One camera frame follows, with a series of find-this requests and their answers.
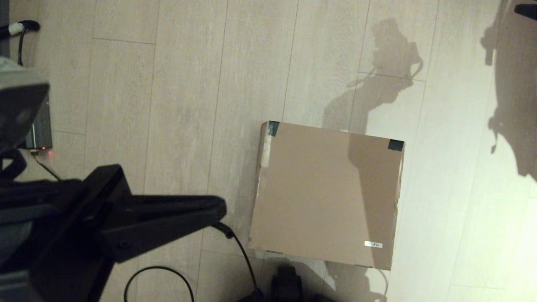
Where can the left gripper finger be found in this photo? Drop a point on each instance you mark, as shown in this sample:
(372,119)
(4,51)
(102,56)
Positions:
(159,235)
(168,205)

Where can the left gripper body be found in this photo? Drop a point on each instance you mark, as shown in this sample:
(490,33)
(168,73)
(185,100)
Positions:
(75,235)

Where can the brown cardboard shoe box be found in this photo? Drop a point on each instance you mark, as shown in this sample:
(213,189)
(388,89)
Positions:
(327,193)

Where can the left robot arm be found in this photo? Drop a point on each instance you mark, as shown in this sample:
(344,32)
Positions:
(16,109)

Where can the grey power supply unit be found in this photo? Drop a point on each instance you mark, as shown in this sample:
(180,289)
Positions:
(42,134)

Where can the black ridged robot part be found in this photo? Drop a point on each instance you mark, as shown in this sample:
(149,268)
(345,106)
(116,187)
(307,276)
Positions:
(286,285)

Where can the dark flat panel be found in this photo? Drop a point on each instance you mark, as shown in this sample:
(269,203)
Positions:
(3,25)

